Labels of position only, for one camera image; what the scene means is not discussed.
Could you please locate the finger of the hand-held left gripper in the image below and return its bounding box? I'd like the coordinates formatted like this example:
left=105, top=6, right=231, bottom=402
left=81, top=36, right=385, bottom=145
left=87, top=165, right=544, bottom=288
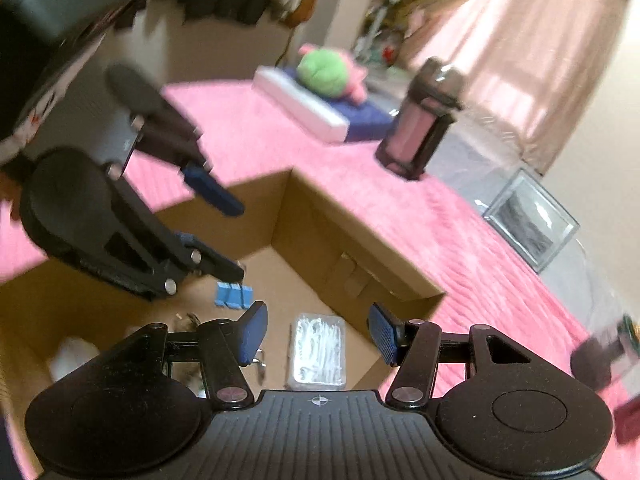
left=102, top=217, right=247, bottom=302
left=106, top=64, right=247, bottom=219

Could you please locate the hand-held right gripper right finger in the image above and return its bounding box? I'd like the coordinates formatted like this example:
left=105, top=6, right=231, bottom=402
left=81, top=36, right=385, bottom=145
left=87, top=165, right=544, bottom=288
left=368, top=302, right=532, bottom=409

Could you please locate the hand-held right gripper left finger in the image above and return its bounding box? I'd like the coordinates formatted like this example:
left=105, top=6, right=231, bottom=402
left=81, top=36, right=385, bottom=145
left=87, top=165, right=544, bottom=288
left=148, top=300, right=269, bottom=409

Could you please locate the blue binder clip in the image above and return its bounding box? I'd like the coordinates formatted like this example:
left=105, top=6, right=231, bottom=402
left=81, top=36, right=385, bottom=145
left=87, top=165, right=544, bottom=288
left=214, top=282, right=254, bottom=310

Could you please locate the clear box of floss picks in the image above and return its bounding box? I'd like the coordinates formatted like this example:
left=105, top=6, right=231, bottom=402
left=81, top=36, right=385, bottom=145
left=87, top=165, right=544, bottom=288
left=284, top=312, right=349, bottom=392

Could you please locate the cardboard box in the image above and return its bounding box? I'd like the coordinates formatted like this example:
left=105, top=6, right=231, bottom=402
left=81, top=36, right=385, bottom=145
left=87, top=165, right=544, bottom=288
left=0, top=167, right=447, bottom=480

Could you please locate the white plastic case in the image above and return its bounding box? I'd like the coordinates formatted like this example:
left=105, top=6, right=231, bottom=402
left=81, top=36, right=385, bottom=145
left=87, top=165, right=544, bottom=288
left=49, top=336, right=97, bottom=387

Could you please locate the pink blanket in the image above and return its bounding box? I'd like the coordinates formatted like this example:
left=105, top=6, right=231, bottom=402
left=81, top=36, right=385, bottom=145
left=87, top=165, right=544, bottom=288
left=0, top=79, right=640, bottom=480

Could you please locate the white and blue pillow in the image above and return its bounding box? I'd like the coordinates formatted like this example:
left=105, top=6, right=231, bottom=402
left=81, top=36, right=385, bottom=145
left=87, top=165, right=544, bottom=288
left=252, top=64, right=399, bottom=144

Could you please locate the green and pink plush toy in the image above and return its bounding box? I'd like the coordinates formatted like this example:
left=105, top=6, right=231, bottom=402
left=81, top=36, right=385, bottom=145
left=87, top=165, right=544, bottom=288
left=297, top=45, right=372, bottom=107

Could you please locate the pink lantern heater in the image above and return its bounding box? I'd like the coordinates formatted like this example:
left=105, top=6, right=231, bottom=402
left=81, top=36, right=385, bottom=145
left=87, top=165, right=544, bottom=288
left=374, top=56, right=467, bottom=182

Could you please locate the dark glass grinder jar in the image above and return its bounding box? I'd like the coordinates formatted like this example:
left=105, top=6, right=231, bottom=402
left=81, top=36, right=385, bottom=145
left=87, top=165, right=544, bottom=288
left=569, top=312, right=640, bottom=392

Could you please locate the bookshelf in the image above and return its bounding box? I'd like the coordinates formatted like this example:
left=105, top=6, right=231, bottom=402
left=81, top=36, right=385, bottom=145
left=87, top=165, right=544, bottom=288
left=354, top=0, right=451, bottom=68

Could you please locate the maroon canister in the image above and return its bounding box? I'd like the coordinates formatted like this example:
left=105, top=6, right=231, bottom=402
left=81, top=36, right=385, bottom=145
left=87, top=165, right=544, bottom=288
left=612, top=399, right=640, bottom=447

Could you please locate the pink curtain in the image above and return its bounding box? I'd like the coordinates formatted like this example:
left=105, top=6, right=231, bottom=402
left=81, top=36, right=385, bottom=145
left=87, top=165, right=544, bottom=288
left=400, top=0, right=632, bottom=173

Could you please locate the silver picture frame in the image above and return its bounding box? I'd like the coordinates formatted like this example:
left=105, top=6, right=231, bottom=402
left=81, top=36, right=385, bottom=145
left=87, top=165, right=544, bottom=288
left=482, top=167, right=582, bottom=274

